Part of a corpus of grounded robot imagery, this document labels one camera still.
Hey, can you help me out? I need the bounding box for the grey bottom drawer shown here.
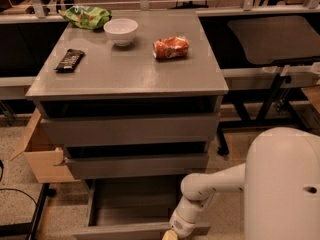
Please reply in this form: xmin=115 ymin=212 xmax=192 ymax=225
xmin=72 ymin=174 xmax=212 ymax=240

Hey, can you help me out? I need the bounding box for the grey drawer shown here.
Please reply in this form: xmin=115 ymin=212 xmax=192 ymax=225
xmin=42 ymin=97 xmax=219 ymax=147
xmin=66 ymin=142 xmax=209 ymax=179
xmin=72 ymin=174 xmax=212 ymax=240

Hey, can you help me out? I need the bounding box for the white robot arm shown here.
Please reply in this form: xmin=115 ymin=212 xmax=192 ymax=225
xmin=162 ymin=127 xmax=320 ymax=240

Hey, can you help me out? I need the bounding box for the grey middle drawer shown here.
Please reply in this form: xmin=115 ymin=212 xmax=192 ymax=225
xmin=66 ymin=142 xmax=209 ymax=179

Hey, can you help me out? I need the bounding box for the grey top drawer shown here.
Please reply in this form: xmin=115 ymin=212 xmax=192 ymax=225
xmin=42 ymin=97 xmax=219 ymax=147

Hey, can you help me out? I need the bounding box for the grey drawer cabinet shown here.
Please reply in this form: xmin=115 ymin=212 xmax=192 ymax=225
xmin=27 ymin=11 xmax=228 ymax=165

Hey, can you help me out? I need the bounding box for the cardboard box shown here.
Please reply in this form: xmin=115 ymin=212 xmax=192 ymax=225
xmin=10 ymin=109 xmax=77 ymax=183

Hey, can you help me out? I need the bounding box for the crushed orange soda can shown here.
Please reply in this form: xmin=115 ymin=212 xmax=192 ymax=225
xmin=153 ymin=36 xmax=189 ymax=59

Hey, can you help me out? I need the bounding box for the dark chocolate bar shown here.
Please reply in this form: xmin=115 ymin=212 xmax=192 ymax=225
xmin=55 ymin=49 xmax=85 ymax=73

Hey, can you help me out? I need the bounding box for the white bowl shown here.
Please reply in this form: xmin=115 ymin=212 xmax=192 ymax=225
xmin=104 ymin=18 xmax=138 ymax=46

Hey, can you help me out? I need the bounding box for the green chip bag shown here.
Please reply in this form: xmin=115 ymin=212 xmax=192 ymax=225
xmin=59 ymin=5 xmax=112 ymax=30

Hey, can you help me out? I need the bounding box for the black metal table frame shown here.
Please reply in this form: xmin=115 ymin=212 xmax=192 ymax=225
xmin=218 ymin=61 xmax=320 ymax=156

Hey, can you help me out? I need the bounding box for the black frame left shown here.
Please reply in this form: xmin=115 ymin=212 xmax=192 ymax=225
xmin=0 ymin=183 xmax=56 ymax=240

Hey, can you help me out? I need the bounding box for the black cable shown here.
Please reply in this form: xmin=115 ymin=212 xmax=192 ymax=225
xmin=0 ymin=159 xmax=38 ymax=208

